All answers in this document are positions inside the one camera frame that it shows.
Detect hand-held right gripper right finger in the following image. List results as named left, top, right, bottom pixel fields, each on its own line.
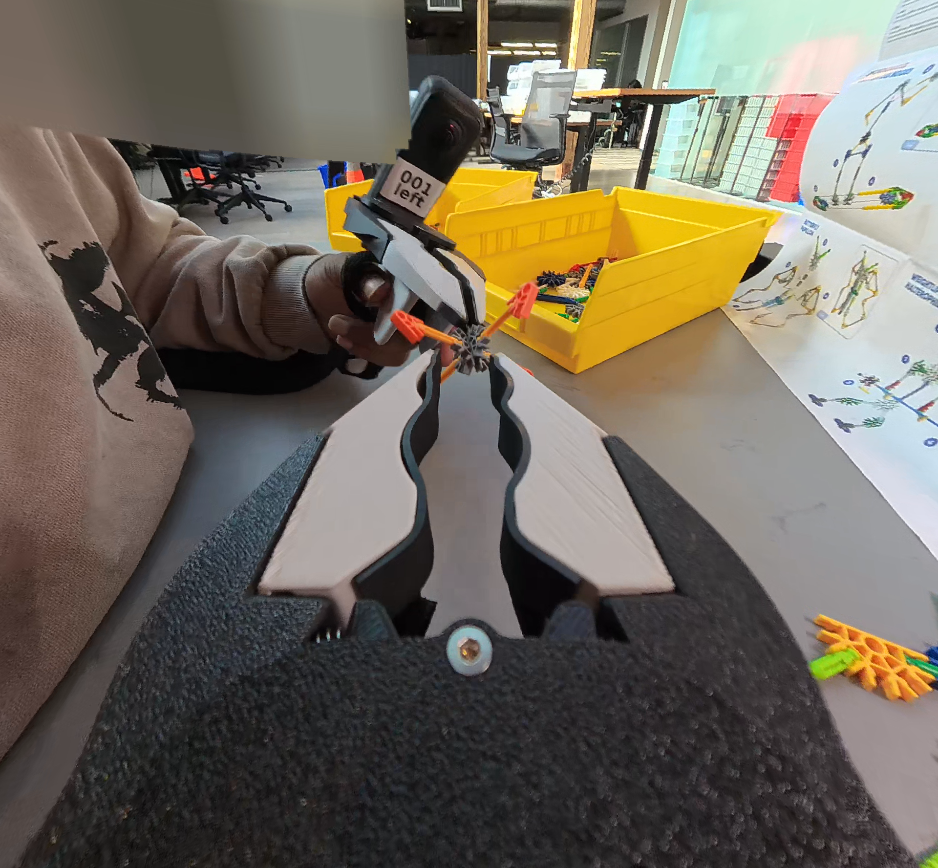
left=490, top=353, right=675, bottom=638

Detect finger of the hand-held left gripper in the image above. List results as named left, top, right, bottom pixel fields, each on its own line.
left=388, top=236, right=490, bottom=332
left=372, top=280, right=424, bottom=347

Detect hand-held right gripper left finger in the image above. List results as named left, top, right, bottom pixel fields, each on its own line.
left=258, top=351, right=443, bottom=638

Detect person's left forearm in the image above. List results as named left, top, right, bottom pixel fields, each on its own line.
left=139, top=192, right=347, bottom=363

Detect person's left hand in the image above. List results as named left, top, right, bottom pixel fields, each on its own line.
left=302, top=252, right=441, bottom=370

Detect yellow plastic bin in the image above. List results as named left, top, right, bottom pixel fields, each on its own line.
left=324, top=168, right=541, bottom=255

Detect black office chair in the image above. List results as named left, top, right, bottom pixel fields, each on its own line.
left=149, top=146, right=294, bottom=225
left=487, top=69, right=581, bottom=171

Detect pile of colourful construction pieces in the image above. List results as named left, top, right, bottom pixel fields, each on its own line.
left=535, top=257, right=611, bottom=321

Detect wooden table black legs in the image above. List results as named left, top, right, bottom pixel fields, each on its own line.
left=570, top=86, right=717, bottom=193

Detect yellow bin with colourful pieces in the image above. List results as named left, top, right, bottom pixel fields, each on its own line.
left=442, top=186, right=785, bottom=376

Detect grey storage drawer rack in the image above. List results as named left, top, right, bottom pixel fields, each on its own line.
left=657, top=94, right=779, bottom=196

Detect toy model with red rod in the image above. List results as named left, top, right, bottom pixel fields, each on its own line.
left=808, top=613, right=938, bottom=702

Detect white folded instruction sheet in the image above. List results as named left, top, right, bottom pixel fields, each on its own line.
left=722, top=0, right=938, bottom=541

